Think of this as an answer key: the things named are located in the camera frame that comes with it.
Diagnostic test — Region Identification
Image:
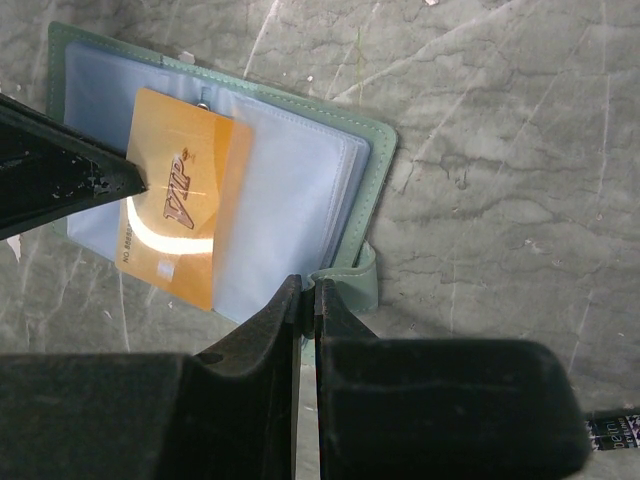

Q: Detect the gold VIP credit card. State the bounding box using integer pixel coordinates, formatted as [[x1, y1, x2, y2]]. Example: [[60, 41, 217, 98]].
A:
[[115, 88, 254, 310]]

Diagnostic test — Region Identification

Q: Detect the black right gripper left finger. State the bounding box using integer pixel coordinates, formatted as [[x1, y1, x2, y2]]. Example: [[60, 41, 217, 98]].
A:
[[1, 276, 302, 479]]

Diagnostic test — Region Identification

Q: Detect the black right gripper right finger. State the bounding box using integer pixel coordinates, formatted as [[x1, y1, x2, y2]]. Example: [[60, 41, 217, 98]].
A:
[[314, 280, 591, 479]]

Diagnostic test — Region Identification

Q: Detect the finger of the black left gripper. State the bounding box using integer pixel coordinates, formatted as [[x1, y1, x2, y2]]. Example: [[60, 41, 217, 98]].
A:
[[0, 95, 146, 240]]

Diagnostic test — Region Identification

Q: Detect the green card holder book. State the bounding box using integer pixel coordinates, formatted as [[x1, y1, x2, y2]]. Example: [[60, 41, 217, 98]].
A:
[[47, 22, 397, 324]]

